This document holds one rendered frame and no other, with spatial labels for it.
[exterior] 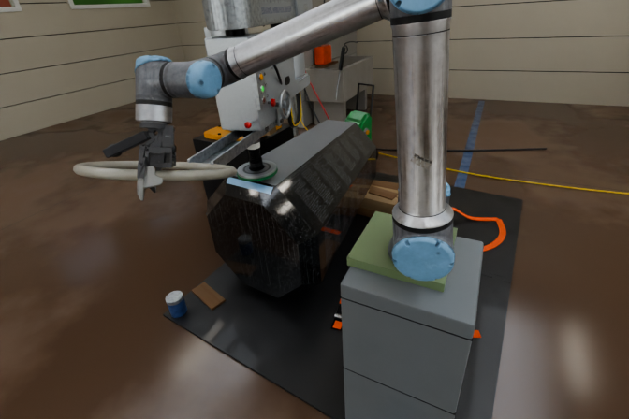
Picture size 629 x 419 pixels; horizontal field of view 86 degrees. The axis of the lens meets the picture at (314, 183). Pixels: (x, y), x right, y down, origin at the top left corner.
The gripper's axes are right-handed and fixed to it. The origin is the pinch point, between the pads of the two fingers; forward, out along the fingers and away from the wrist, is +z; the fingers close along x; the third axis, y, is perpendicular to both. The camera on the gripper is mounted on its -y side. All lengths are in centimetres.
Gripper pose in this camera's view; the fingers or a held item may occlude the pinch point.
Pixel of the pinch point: (145, 196)
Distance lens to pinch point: 103.3
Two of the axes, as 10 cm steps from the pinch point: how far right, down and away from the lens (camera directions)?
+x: -2.4, -1.1, 9.6
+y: 9.7, 0.2, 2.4
